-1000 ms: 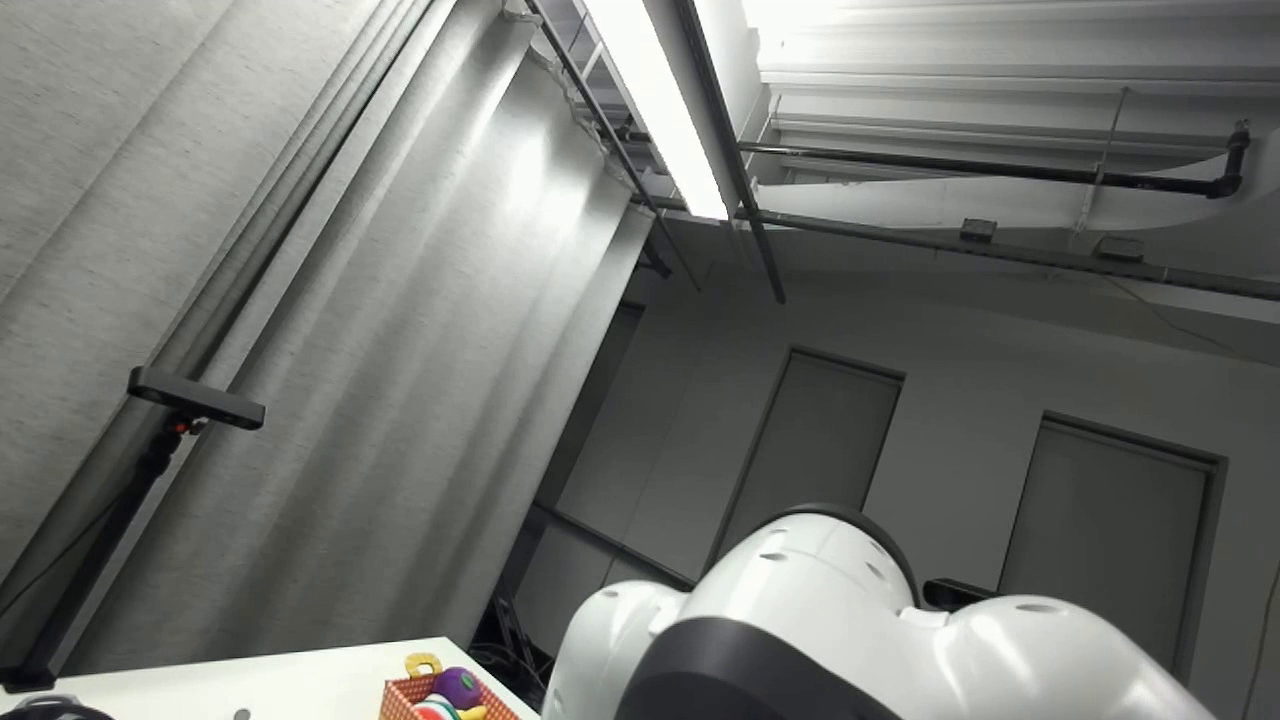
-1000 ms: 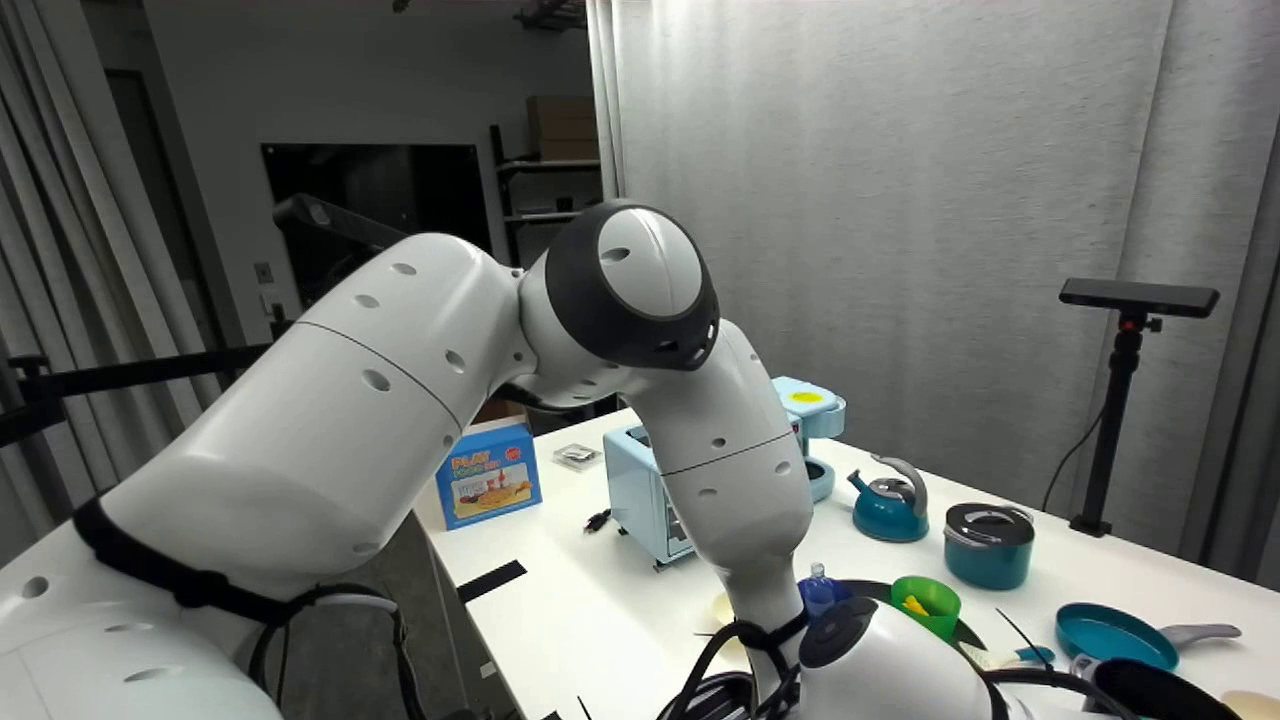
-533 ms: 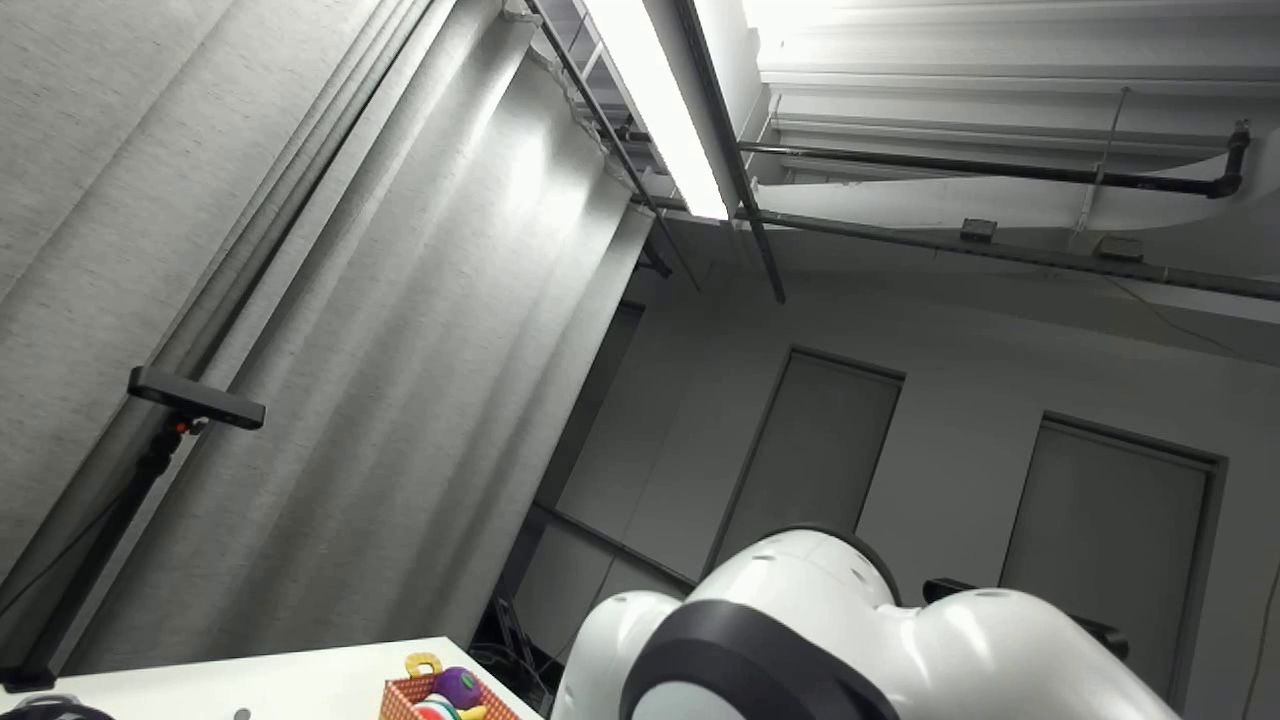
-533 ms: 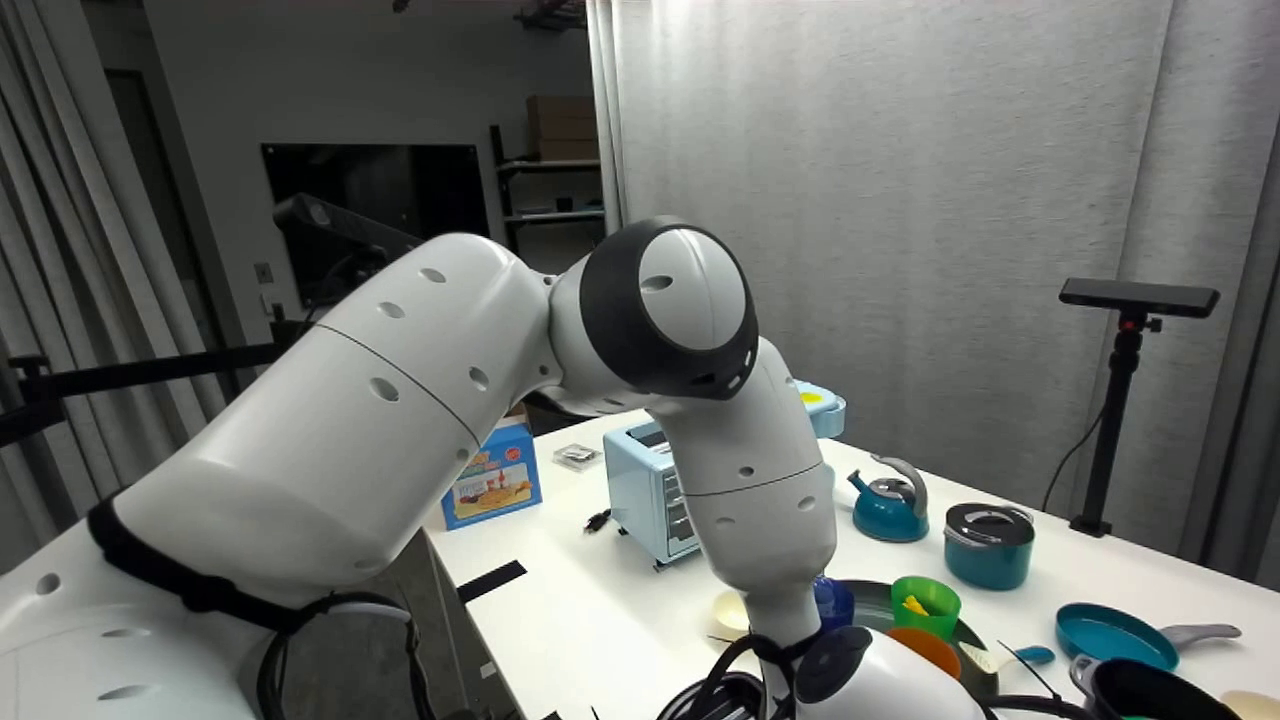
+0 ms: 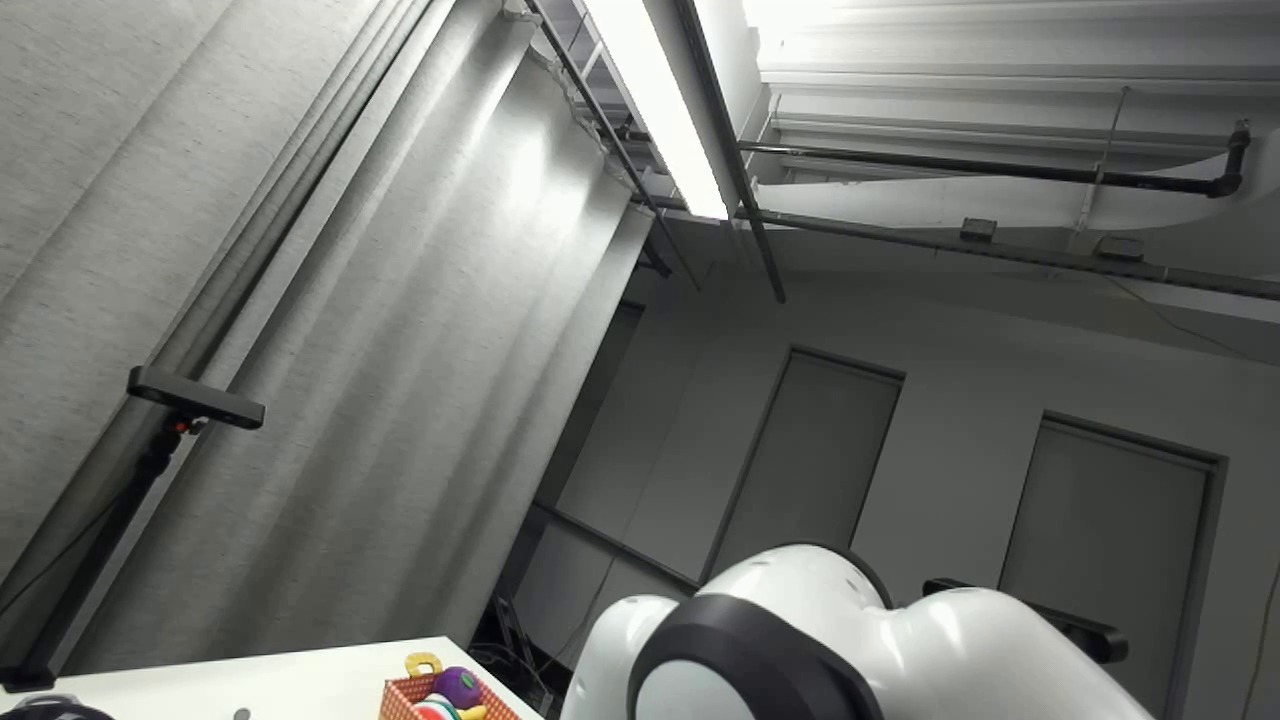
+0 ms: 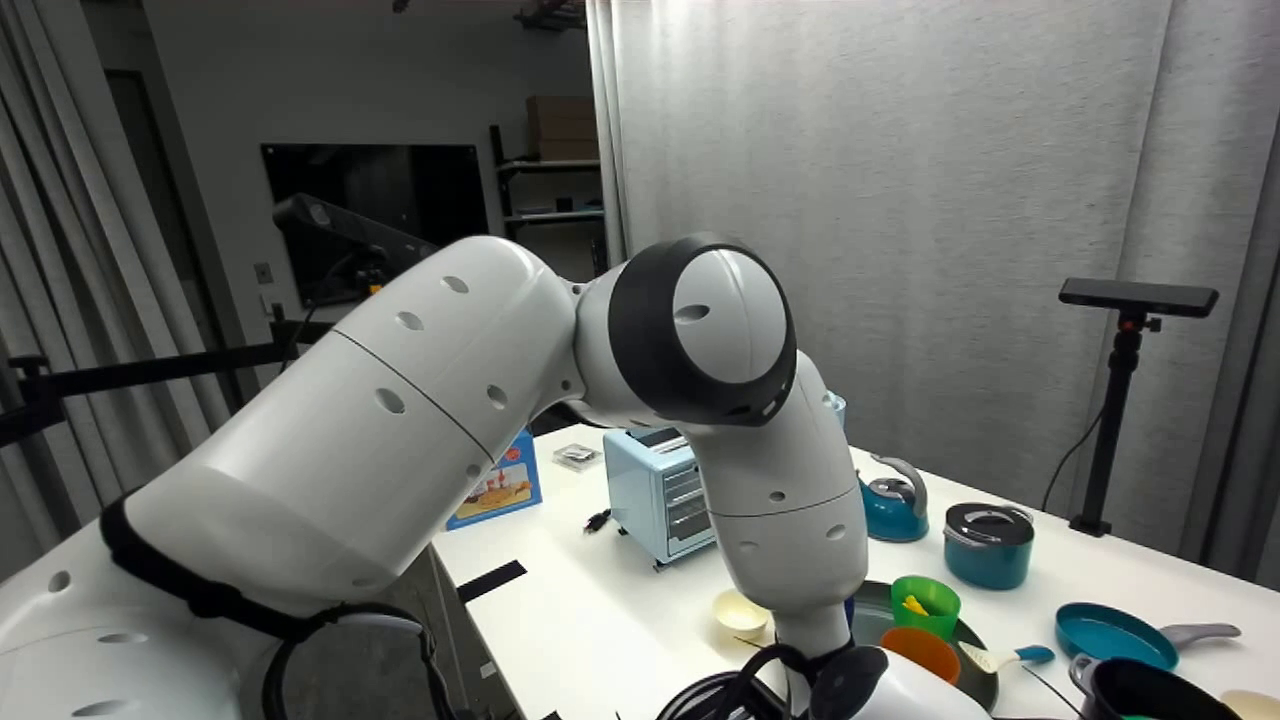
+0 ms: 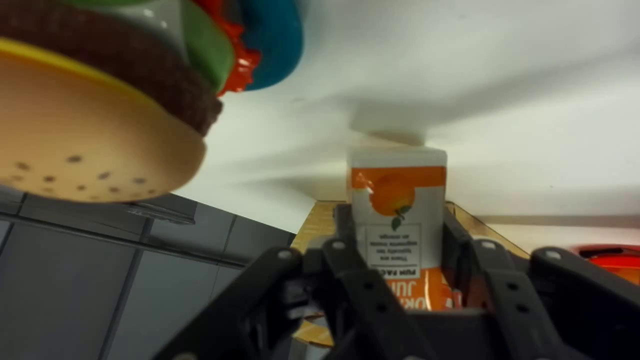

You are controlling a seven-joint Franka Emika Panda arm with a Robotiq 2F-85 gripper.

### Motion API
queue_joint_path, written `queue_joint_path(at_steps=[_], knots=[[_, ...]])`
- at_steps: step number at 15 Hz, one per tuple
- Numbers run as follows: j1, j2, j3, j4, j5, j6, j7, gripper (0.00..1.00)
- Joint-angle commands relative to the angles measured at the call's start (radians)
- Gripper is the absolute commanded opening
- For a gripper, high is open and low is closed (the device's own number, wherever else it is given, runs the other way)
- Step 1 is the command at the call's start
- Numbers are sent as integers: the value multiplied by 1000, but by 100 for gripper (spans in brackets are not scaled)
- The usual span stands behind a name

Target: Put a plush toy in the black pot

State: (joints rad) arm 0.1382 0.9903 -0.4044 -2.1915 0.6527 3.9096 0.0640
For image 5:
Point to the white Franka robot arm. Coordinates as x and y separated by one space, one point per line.
987 653

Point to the checkered open toy box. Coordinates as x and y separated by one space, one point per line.
401 700

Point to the black pot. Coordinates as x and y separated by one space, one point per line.
44 710

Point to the grey door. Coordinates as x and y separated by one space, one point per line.
1123 533
814 455

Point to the long ceiling light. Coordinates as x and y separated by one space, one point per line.
652 94

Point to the grey white curtain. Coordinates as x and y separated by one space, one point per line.
332 402

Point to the black floor stand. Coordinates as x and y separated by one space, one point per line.
522 663

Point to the grey ceiling conduit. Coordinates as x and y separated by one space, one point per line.
1001 247

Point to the black ceiling pipe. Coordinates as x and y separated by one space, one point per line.
1001 164

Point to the black camera bar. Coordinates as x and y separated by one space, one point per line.
198 399

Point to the black camera stand pole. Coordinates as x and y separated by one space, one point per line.
92 544

